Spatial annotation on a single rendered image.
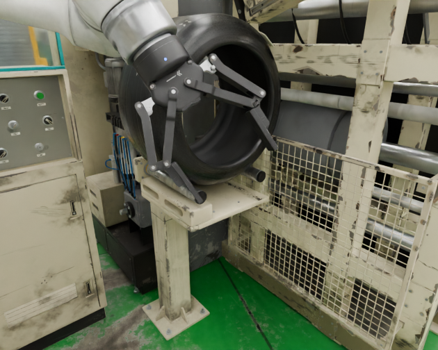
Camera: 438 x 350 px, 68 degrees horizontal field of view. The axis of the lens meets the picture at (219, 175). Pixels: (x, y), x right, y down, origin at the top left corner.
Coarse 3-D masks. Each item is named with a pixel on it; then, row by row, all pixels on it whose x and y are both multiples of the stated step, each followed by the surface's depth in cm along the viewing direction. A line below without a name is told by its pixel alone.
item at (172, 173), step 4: (160, 164) 46; (160, 168) 46; (164, 168) 46; (168, 168) 46; (172, 168) 46; (168, 172) 46; (172, 172) 46; (176, 172) 46; (172, 176) 46; (176, 176) 46; (176, 180) 46; (180, 180) 46; (176, 184) 46; (180, 184) 46
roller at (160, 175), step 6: (150, 174) 126; (156, 174) 121; (162, 174) 119; (168, 174) 117; (162, 180) 118; (168, 180) 115; (174, 186) 112; (186, 186) 108; (180, 192) 110; (186, 192) 107; (198, 192) 103; (204, 192) 105; (192, 198) 105; (204, 198) 105
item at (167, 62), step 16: (160, 48) 42; (176, 48) 43; (144, 64) 42; (160, 64) 42; (176, 64) 43; (192, 64) 45; (144, 80) 44; (160, 80) 45; (176, 80) 45; (160, 96) 45; (192, 96) 45; (176, 112) 47
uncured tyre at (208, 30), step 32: (192, 32) 89; (224, 32) 93; (256, 32) 103; (224, 64) 129; (256, 64) 121; (128, 96) 97; (128, 128) 103; (160, 128) 91; (224, 128) 139; (160, 160) 99; (192, 160) 99; (224, 160) 129
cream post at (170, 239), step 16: (176, 0) 118; (176, 16) 119; (160, 224) 149; (176, 224) 150; (160, 240) 153; (176, 240) 153; (160, 256) 158; (176, 256) 156; (160, 272) 163; (176, 272) 159; (160, 288) 168; (176, 288) 162; (160, 304) 174; (176, 304) 166
